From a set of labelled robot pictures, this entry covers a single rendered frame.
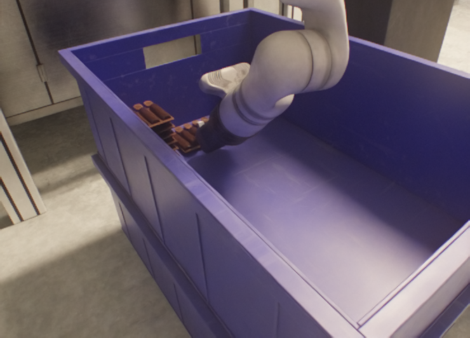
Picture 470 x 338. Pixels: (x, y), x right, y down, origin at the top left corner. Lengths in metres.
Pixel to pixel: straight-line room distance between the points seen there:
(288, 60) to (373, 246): 0.29
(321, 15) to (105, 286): 0.63
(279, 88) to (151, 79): 0.37
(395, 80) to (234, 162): 0.30
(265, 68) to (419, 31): 0.49
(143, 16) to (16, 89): 0.43
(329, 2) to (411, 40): 0.44
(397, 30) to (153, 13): 0.76
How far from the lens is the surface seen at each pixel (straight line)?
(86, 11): 1.18
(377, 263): 0.52
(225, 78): 0.55
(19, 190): 0.96
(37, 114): 1.23
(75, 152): 1.21
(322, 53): 0.40
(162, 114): 0.64
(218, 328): 0.45
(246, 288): 0.31
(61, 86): 1.21
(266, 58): 0.39
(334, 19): 0.41
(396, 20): 0.76
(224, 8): 1.22
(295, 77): 0.38
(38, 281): 0.86
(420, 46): 0.85
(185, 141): 0.70
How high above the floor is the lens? 0.61
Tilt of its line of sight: 36 degrees down
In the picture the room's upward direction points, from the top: 2 degrees counter-clockwise
